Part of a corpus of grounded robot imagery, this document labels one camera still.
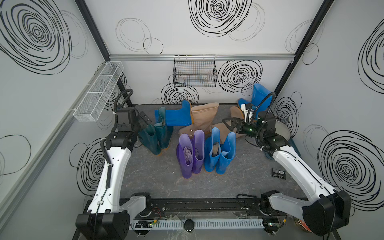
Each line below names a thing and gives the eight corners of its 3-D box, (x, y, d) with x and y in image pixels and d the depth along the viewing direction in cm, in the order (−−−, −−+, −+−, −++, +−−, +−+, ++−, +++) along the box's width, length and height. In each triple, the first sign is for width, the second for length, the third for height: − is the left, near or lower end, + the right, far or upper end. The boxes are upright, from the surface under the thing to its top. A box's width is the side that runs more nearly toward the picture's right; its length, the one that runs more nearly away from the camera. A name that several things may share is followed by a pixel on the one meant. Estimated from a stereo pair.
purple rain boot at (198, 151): (192, 180, 84) (192, 160, 64) (192, 153, 95) (192, 129, 74) (202, 180, 84) (205, 160, 64) (201, 153, 95) (204, 129, 74)
